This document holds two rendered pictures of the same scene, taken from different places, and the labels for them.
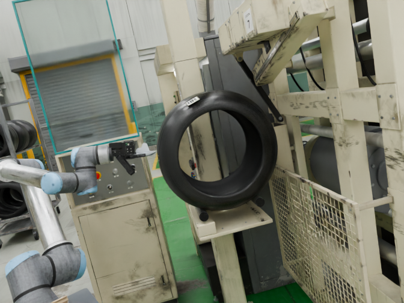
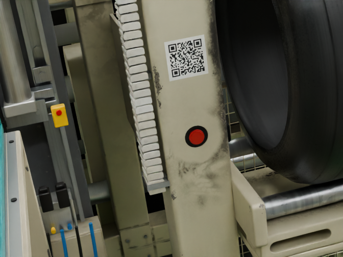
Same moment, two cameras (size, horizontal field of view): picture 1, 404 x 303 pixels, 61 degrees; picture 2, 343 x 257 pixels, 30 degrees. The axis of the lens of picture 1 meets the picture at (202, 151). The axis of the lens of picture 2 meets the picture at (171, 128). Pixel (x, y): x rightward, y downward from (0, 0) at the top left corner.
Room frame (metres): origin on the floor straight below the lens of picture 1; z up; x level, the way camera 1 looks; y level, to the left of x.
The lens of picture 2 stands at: (2.08, 1.16, 1.58)
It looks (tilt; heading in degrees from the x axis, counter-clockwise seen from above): 24 degrees down; 266
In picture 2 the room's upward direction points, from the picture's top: 8 degrees counter-clockwise
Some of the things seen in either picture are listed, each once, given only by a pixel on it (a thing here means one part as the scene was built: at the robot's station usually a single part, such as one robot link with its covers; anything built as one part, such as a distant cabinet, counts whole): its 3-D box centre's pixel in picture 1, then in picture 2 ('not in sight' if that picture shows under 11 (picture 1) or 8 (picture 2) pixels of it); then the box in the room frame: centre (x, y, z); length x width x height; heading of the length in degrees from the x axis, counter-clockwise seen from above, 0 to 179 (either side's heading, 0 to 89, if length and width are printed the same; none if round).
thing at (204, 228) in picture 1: (201, 217); (334, 218); (1.70, 0.08, 0.83); 0.36 x 0.09 x 0.06; 7
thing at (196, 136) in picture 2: not in sight; (195, 135); (1.96, 0.05, 1.06); 0.03 x 0.02 x 0.03; 7
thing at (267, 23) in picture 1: (258, 26); not in sight; (1.63, -0.37, 1.71); 0.61 x 0.25 x 0.15; 7
